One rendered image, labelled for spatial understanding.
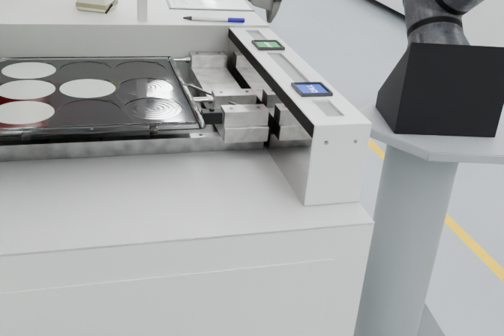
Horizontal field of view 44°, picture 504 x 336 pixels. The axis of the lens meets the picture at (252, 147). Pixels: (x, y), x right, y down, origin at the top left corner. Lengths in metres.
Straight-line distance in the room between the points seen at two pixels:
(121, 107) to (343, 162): 0.40
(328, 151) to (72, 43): 0.66
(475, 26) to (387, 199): 3.77
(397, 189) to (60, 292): 0.78
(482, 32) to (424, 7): 3.66
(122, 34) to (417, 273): 0.85
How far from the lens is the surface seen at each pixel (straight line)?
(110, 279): 0.91
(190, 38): 1.41
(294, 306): 1.01
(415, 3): 1.39
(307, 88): 1.06
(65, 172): 1.06
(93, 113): 1.08
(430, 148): 1.26
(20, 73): 1.29
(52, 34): 1.38
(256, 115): 1.09
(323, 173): 0.97
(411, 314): 1.58
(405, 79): 1.26
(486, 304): 2.31
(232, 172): 1.06
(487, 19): 5.00
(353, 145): 0.96
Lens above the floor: 1.31
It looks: 25 degrees down
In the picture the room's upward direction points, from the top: 5 degrees clockwise
